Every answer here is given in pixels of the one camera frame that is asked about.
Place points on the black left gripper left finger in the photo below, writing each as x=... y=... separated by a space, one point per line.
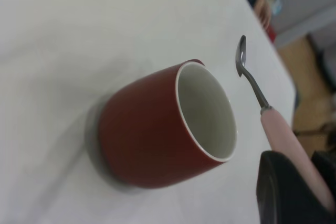
x=283 y=197

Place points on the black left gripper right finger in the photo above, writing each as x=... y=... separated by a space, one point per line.
x=329 y=169

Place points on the red ceramic mug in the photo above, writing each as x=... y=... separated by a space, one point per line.
x=141 y=134

